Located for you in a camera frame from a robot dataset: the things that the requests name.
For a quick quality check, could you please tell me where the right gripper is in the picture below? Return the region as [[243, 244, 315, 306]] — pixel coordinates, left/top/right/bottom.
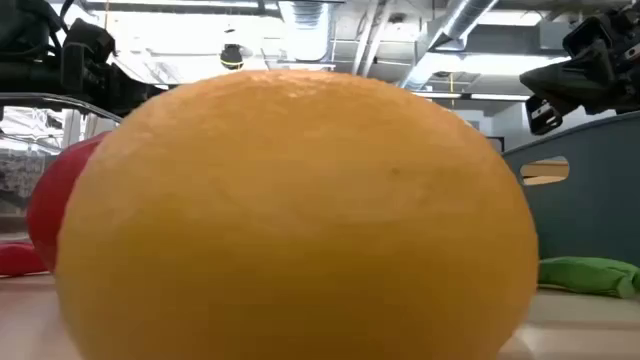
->
[[519, 9, 640, 136]]

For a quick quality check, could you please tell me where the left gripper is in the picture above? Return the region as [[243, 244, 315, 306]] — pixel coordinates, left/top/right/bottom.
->
[[59, 54, 166, 119]]

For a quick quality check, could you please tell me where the green pea pod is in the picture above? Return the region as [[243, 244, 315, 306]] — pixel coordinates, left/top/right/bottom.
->
[[537, 255, 640, 300]]

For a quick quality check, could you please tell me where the red chili pepper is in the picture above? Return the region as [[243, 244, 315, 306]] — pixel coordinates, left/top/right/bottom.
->
[[0, 242, 50, 278]]

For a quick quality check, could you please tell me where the orange fruit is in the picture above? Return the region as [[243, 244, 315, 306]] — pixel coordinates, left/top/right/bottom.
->
[[53, 69, 540, 360]]

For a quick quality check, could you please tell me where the long ceiling light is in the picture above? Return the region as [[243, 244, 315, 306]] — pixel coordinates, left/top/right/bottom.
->
[[469, 92, 531, 103], [412, 90, 464, 100]]

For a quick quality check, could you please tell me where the black round ceiling device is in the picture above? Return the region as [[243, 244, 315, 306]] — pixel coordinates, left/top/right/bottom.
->
[[219, 43, 245, 71]]

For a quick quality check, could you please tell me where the teal plastic basket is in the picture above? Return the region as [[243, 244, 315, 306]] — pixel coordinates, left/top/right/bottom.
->
[[501, 110, 640, 269]]

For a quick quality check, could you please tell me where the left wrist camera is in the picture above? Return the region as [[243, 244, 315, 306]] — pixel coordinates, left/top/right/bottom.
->
[[62, 18, 117, 65]]

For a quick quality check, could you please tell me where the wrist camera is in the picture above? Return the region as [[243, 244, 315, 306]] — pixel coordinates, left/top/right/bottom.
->
[[62, 18, 117, 65], [562, 13, 617, 57]]

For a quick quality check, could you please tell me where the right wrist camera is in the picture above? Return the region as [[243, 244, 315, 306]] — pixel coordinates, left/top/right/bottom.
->
[[562, 13, 617, 57]]

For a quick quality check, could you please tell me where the silver ceiling air duct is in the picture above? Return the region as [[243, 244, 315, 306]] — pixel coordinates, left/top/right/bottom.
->
[[399, 0, 501, 91]]

